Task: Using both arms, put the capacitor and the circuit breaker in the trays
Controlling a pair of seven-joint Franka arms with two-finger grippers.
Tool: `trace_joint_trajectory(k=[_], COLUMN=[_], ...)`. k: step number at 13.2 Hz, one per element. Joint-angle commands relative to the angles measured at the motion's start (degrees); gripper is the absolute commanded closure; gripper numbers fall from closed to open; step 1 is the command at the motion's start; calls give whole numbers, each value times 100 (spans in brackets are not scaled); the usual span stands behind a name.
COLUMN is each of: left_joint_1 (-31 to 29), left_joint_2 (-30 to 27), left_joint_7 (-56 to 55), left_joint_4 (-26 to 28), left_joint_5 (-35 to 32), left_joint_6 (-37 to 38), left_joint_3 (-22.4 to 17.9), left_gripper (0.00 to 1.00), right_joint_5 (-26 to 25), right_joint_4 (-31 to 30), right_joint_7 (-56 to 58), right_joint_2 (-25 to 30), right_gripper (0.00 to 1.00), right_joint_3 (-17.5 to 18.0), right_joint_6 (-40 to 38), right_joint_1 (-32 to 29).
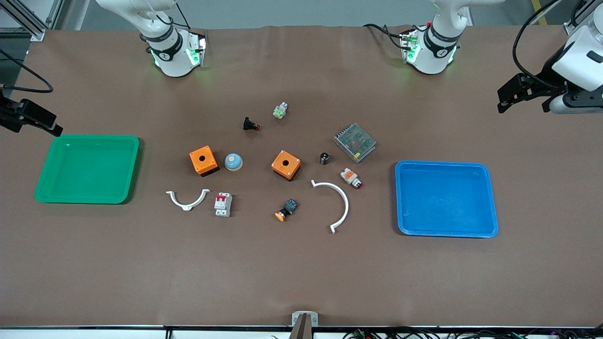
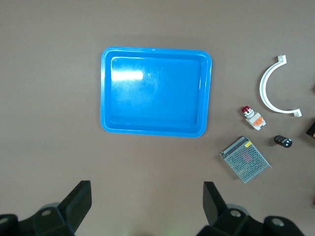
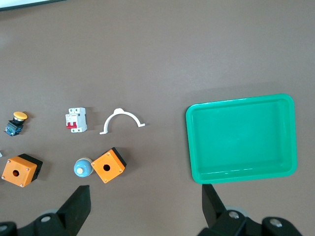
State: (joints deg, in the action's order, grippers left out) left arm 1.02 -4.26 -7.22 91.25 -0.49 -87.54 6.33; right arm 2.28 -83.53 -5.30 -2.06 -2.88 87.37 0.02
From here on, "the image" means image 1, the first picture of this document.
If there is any yellow push button switch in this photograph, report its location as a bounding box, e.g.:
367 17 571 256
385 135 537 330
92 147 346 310
275 198 298 222

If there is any metal left base connector plate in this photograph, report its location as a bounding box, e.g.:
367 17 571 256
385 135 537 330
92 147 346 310
400 29 420 64

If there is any large white curved clamp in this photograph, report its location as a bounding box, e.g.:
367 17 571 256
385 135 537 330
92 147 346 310
310 180 350 234

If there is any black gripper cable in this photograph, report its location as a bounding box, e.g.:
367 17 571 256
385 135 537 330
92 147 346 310
513 0 573 90
0 47 53 93

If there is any red orange indicator lamp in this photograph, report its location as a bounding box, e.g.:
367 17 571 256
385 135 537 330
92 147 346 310
340 168 363 190

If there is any black cable bundle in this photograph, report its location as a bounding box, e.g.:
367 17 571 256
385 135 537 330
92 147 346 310
344 327 603 339

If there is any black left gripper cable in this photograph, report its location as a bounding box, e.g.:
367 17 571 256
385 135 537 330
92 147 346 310
513 0 573 90

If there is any green plastic tray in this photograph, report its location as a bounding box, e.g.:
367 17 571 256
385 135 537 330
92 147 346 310
34 135 140 205

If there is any metal base connector plate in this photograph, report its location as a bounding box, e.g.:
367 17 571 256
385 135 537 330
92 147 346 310
400 29 420 64
187 31 208 68

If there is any orange button enclosure box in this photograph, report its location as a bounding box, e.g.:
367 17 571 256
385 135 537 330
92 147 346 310
189 145 220 177
271 150 302 181

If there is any grey table edge bracket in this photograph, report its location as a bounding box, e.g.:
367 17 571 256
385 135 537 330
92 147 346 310
288 311 319 339

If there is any aluminium frame profile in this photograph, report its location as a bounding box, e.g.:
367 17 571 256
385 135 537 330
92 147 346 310
0 0 64 42

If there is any black left base cable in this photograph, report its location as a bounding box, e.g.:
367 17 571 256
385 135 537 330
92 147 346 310
363 23 415 50

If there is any small white curved clamp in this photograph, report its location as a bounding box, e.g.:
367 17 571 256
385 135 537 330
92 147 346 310
166 189 211 211

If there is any black right base cable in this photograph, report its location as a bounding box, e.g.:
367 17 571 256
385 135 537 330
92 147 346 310
141 0 191 30

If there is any white red circuit breaker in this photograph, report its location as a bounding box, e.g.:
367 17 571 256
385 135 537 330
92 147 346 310
214 193 233 218

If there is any blue plastic tray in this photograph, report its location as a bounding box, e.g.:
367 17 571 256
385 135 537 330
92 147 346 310
395 160 499 238

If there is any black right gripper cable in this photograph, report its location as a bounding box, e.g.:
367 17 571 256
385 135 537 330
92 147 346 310
0 47 53 93

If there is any metal right base connector plate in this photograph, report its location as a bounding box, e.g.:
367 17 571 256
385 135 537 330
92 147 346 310
187 31 208 68

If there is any black base cable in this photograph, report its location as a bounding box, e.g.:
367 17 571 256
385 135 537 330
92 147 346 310
363 23 415 50
141 0 191 30

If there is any metal mesh power supply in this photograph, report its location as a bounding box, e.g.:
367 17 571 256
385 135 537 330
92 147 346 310
334 123 377 164

